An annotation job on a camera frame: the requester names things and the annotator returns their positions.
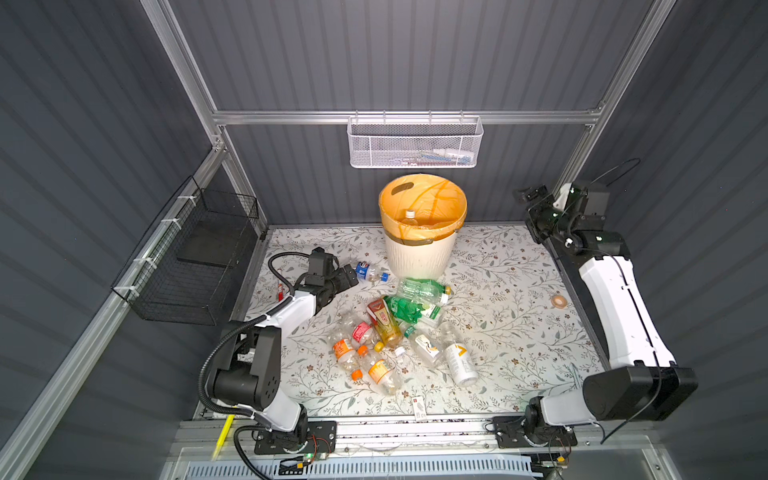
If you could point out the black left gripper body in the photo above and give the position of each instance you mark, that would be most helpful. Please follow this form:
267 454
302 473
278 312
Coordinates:
330 286

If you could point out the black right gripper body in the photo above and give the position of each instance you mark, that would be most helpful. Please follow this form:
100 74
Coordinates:
544 221

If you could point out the small bottle blue label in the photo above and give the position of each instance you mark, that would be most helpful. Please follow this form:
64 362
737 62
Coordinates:
371 273

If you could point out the clear bottle pink label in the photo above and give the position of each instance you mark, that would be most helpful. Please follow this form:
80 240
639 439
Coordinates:
357 329

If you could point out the amber bottle red label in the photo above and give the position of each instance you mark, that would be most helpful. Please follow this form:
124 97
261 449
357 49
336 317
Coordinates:
384 323

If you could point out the clear bottle orange label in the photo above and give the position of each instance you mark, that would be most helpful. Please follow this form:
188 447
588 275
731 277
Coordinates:
346 355

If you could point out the clear plastic bottle white cap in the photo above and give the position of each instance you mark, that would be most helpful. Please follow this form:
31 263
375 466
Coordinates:
410 218

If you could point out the clear bottle orange cap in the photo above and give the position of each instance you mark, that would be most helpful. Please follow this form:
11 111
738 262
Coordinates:
381 372

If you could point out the large clear bottle white label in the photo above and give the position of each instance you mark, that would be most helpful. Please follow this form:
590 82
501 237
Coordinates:
458 356

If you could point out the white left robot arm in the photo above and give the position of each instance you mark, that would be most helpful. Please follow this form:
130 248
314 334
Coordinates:
242 375

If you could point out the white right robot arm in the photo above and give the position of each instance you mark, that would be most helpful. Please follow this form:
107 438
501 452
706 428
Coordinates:
641 379

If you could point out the white ribbed trash bin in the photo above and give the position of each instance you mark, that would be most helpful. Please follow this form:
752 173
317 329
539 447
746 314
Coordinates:
418 259

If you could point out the orange bin liner bag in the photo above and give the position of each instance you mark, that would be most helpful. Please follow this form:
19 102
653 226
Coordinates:
441 207

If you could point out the green crushed bottle white label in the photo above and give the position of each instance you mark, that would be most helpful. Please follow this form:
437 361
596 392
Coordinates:
414 312

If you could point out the orange tape roll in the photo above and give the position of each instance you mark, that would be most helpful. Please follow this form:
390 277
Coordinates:
559 301

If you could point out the green bottle yellow cap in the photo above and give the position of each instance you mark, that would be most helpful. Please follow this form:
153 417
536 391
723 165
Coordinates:
425 290

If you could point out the tubes in white basket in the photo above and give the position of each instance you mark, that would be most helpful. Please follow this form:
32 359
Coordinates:
447 156

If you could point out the white paper tag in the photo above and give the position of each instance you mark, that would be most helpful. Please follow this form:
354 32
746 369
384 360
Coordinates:
419 408

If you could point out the yellow marker pen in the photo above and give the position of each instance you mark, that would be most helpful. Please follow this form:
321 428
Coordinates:
222 438

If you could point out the black wire mesh basket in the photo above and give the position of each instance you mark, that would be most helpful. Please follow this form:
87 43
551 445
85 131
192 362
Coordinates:
192 268

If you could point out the white wire mesh basket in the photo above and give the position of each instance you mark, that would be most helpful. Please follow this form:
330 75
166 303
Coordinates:
373 140

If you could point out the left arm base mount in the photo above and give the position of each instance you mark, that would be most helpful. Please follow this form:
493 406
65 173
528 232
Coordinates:
313 437

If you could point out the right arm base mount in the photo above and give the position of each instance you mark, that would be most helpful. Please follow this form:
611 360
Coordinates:
515 431

